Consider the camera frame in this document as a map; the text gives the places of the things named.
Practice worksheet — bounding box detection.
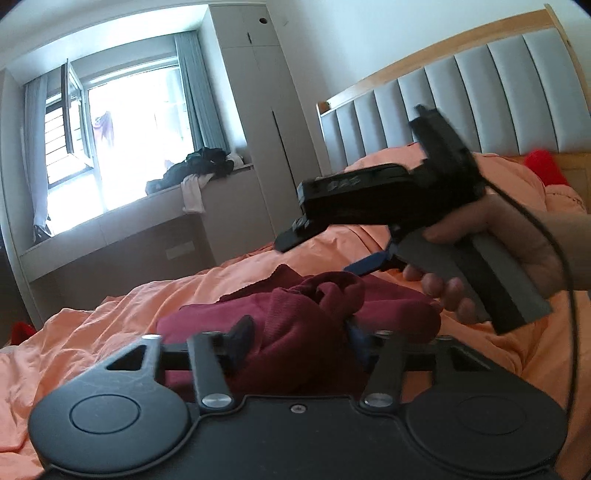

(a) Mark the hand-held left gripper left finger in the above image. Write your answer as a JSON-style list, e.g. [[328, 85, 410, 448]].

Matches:
[[104, 315, 256, 409]]

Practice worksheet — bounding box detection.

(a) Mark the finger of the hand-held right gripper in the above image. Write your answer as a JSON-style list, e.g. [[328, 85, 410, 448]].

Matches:
[[274, 217, 327, 253], [344, 240, 405, 278]]

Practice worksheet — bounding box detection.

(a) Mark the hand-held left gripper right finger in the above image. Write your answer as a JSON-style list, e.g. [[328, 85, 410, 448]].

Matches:
[[344, 318, 493, 409]]

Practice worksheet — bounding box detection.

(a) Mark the maroon shirt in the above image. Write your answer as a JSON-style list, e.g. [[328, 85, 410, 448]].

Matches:
[[156, 265, 444, 398]]

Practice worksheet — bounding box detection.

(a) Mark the person's right forearm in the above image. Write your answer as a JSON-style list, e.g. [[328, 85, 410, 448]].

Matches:
[[540, 203, 591, 296]]

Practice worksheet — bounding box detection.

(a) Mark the pile of dark clothes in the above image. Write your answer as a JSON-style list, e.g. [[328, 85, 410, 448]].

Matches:
[[145, 147, 236, 195]]

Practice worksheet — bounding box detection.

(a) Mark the person's right hand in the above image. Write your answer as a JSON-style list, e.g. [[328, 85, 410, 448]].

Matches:
[[402, 191, 567, 325]]

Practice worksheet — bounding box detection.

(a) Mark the beige cloth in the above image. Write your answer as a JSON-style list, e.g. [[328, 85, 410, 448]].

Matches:
[[180, 173, 215, 215]]

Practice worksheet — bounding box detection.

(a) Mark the grey padded wooden headboard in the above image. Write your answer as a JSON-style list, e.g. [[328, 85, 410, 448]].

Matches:
[[316, 4, 591, 195]]

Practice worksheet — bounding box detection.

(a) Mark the tall grey wardrobe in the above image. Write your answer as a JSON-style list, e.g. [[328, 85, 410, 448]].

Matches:
[[198, 2, 324, 252]]

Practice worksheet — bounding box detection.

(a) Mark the orange duvet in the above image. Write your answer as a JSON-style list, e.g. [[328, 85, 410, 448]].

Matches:
[[0, 143, 591, 467]]

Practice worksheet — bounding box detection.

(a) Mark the grey window seat bench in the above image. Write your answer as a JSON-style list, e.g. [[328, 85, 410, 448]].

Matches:
[[18, 161, 278, 288]]

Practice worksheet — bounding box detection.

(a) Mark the grey-blue curtain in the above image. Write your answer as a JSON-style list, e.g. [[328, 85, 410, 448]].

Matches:
[[175, 30, 232, 155]]

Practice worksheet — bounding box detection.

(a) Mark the red pillow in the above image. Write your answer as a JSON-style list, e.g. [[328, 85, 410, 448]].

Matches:
[[524, 148, 573, 186]]

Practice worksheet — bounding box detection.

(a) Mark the window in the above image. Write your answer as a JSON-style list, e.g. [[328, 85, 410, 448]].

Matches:
[[44, 58, 195, 217]]

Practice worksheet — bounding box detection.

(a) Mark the pink hanging garment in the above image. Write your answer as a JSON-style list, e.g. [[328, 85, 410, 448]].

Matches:
[[92, 111, 116, 151]]

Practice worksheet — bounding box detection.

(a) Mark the red cloth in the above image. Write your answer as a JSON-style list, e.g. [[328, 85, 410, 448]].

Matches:
[[9, 322, 36, 347]]

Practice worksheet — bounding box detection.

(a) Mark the white sheer curtain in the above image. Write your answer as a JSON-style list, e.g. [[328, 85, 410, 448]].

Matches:
[[23, 74, 52, 241]]

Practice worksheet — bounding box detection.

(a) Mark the white wall socket plate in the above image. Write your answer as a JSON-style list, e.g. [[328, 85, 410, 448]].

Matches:
[[165, 240, 195, 260]]

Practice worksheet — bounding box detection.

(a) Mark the black cable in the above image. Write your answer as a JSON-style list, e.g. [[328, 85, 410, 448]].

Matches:
[[480, 182, 583, 407]]

